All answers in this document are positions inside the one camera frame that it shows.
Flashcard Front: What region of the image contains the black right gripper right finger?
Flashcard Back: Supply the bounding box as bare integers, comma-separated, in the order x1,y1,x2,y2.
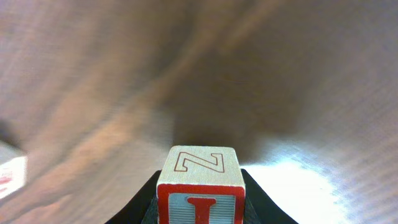
241,169,298,224

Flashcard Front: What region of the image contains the red letter A block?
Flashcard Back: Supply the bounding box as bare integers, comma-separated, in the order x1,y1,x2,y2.
1,141,27,199

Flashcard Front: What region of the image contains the red letter I block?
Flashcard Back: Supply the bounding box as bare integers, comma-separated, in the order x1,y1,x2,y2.
156,146,246,224

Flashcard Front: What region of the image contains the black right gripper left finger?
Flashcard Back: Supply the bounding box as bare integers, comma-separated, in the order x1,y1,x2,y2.
106,170,160,224

